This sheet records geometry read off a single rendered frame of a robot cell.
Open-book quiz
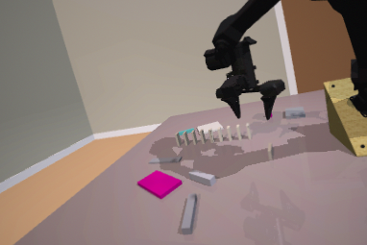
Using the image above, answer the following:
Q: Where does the magenta flat square slab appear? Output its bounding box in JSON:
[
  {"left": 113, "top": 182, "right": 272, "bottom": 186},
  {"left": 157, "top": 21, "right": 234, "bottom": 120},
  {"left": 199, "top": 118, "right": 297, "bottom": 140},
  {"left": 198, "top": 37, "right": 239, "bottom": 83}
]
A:
[{"left": 138, "top": 170, "right": 182, "bottom": 199}]

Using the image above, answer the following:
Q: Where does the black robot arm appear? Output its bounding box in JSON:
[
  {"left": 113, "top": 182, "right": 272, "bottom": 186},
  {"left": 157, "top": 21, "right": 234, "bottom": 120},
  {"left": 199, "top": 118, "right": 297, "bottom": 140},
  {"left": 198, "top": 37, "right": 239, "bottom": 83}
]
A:
[{"left": 204, "top": 0, "right": 367, "bottom": 117}]

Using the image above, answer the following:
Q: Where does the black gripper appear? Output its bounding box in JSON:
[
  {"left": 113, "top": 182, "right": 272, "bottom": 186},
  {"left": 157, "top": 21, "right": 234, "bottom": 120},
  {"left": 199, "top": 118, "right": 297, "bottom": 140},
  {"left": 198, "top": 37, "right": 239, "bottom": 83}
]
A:
[{"left": 216, "top": 62, "right": 285, "bottom": 120}]

